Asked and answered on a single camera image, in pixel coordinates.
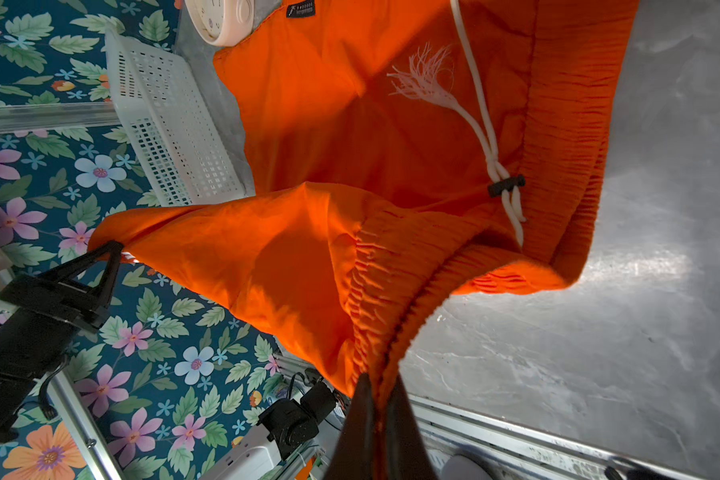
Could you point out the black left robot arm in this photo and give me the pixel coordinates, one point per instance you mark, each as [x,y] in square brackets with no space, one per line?
[32,345]

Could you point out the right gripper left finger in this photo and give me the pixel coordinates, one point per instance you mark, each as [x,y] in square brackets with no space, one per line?
[353,454]

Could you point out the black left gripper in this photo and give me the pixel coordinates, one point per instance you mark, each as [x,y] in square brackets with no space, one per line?
[57,294]

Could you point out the orange shorts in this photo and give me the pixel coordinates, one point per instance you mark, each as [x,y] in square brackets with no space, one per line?
[402,152]

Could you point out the pink round alarm clock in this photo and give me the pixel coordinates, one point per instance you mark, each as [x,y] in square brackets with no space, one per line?
[222,23]

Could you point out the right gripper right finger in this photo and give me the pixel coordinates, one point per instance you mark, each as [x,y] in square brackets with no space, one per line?
[405,454]

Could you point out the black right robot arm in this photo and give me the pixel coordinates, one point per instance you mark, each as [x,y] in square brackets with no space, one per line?
[374,443]

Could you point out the white plastic laundry basket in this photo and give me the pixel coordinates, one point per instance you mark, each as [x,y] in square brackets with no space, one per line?
[168,124]

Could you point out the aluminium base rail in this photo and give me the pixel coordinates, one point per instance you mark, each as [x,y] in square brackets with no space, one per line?
[463,444]

